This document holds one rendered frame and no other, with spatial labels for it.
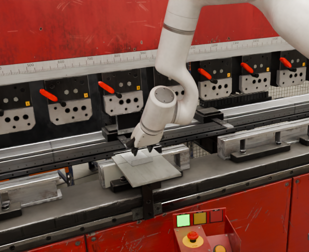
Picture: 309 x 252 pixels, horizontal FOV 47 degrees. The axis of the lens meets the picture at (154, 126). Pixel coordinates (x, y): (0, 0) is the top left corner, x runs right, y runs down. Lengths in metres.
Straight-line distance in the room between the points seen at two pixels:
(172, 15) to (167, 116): 0.30
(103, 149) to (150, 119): 0.62
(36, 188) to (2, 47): 0.52
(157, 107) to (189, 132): 0.80
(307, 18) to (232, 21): 0.70
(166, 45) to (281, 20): 0.31
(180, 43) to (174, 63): 0.06
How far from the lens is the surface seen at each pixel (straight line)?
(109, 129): 1.62
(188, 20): 0.97
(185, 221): 1.34
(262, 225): 1.78
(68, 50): 1.27
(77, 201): 1.40
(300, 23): 0.84
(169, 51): 0.99
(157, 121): 1.09
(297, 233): 1.97
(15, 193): 1.41
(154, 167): 1.30
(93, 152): 1.67
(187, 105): 1.08
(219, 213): 1.36
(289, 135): 1.84
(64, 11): 1.26
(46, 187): 1.41
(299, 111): 2.22
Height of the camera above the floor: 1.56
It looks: 19 degrees down
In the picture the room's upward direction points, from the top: 3 degrees counter-clockwise
